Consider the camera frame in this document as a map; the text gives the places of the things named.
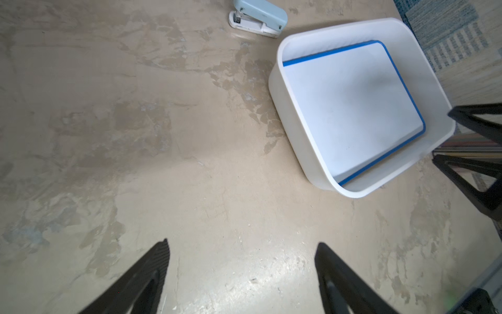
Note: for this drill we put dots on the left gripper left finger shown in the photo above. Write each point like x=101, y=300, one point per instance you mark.
x=139, y=289

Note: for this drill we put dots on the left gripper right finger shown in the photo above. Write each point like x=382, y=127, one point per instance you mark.
x=341, y=289

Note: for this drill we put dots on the cup of pencils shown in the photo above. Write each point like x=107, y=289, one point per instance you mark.
x=471, y=145

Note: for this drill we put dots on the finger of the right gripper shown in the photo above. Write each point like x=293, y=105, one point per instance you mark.
x=466, y=115
x=487, y=202

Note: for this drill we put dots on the blue-framed whiteboard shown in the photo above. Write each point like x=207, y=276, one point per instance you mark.
x=356, y=105

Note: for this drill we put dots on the white plastic storage box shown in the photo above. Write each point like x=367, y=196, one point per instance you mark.
x=416, y=72

